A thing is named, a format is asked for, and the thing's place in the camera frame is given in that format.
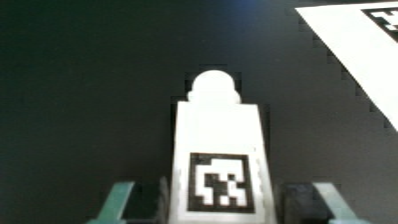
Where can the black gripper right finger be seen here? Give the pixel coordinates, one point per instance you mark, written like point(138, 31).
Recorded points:
point(312, 205)

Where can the white sheet with AprilTags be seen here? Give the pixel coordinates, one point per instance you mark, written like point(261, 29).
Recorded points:
point(357, 30)

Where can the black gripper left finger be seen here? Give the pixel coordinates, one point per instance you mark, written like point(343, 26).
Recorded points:
point(135, 204)

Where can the white table leg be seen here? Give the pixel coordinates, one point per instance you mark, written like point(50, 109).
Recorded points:
point(220, 192)

